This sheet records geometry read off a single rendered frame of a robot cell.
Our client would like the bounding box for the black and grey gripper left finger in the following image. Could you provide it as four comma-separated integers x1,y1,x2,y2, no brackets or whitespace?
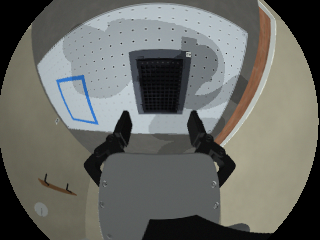
84,110,133,187

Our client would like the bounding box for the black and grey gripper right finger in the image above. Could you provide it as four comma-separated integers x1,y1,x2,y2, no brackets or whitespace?
187,110,236,187

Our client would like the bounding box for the blue tape outline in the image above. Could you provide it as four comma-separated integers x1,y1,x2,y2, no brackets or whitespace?
56,75,99,125

